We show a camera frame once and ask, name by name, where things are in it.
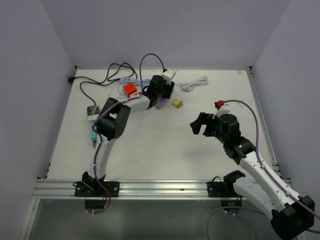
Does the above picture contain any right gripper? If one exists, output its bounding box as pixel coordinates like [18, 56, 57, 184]
[190, 112, 228, 145]

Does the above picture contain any yellow plug adapter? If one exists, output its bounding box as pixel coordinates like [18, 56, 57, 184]
[172, 98, 184, 109]

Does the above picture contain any red cube socket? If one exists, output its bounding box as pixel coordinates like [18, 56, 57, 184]
[123, 82, 138, 98]

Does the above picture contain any pink cube socket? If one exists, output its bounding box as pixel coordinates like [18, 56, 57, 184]
[129, 92, 140, 99]

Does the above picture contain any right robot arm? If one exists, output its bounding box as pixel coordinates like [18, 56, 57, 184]
[190, 112, 315, 240]

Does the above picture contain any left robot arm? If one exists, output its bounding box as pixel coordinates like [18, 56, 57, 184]
[82, 70, 176, 197]

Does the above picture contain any teal plug adapter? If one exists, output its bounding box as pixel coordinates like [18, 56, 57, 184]
[89, 122, 97, 142]

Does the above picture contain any purple power strip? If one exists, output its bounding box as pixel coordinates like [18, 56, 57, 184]
[154, 98, 167, 110]

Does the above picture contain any green power strip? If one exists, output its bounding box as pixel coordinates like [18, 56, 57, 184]
[86, 105, 101, 148]

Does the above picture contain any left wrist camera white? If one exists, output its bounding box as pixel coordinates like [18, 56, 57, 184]
[161, 69, 176, 85]

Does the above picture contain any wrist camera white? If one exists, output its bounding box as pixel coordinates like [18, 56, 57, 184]
[214, 100, 231, 118]
[161, 69, 176, 85]

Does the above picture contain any white power strip cord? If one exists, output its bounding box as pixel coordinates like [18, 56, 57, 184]
[173, 76, 209, 92]

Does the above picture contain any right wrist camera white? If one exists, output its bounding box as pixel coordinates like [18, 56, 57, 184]
[214, 100, 231, 118]

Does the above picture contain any light blue coiled cord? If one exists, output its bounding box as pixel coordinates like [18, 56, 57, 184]
[117, 76, 152, 94]

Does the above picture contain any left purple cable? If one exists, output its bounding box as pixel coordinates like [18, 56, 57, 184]
[85, 53, 167, 214]

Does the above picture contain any purple cable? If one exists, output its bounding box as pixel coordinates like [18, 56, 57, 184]
[205, 99, 320, 240]
[85, 53, 167, 214]

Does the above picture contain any right aluminium side rail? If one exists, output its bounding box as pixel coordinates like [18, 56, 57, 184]
[244, 66, 282, 178]

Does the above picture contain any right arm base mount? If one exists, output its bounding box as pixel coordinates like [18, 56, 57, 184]
[206, 170, 246, 198]

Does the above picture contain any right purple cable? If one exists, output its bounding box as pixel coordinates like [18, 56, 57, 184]
[205, 99, 320, 240]

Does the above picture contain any black power cable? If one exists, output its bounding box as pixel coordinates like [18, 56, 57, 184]
[67, 62, 138, 106]

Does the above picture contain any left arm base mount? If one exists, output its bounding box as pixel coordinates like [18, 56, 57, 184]
[72, 172, 120, 198]

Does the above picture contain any aluminium front rail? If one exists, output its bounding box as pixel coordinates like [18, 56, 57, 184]
[31, 179, 214, 201]

